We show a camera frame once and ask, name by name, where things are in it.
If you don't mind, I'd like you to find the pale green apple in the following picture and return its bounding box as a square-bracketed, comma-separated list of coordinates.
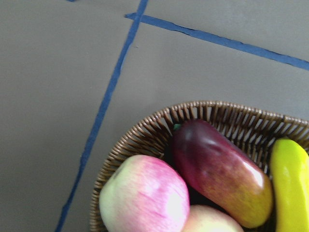
[182, 205, 244, 232]

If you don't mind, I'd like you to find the brown wicker basket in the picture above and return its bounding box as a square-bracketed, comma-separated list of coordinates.
[89, 101, 309, 232]

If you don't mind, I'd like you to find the dark purple plum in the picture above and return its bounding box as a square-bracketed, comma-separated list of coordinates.
[170, 119, 273, 228]

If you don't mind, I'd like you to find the yellow banana short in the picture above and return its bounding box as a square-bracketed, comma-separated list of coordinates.
[270, 139, 309, 232]

